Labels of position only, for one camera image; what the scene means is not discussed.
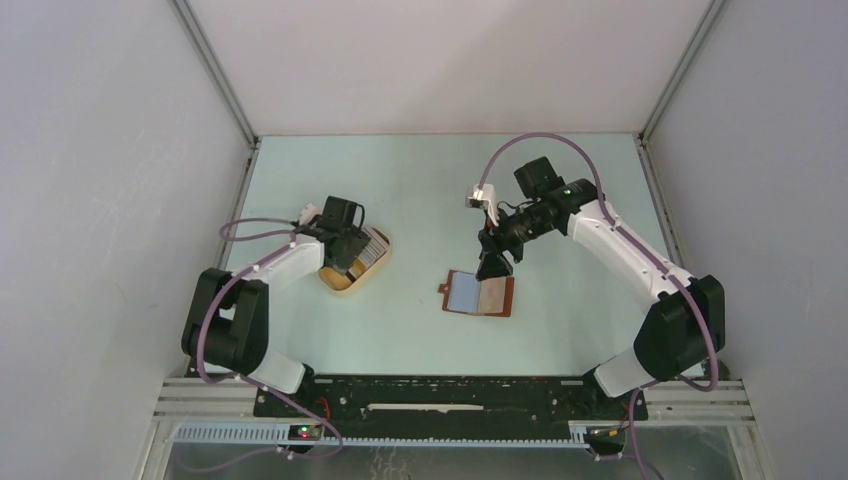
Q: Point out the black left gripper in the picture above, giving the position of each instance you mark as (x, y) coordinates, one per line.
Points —
(358, 241)

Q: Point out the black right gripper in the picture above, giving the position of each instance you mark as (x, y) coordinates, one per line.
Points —
(493, 240)

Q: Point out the pink credit card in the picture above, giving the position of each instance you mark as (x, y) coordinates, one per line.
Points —
(492, 296)

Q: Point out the brown leather card holder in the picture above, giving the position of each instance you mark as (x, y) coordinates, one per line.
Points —
(460, 294)

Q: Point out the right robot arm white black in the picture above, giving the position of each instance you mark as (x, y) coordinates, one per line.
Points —
(684, 320)

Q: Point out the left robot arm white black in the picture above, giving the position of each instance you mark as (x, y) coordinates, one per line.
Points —
(227, 331)

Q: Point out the beige oval card tray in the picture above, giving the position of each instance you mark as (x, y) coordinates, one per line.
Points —
(338, 283)

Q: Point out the stack of credit cards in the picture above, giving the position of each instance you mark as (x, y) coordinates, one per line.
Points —
(377, 250)

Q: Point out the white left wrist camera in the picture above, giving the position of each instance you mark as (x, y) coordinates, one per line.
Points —
(309, 215)

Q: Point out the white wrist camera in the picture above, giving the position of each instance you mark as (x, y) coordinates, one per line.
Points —
(483, 197)
(309, 215)

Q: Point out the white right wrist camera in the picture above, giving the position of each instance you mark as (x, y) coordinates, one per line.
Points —
(483, 197)

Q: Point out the white toothed cable duct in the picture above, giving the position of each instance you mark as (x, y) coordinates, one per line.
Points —
(285, 435)

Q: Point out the aluminium frame rail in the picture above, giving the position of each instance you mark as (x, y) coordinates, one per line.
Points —
(669, 404)

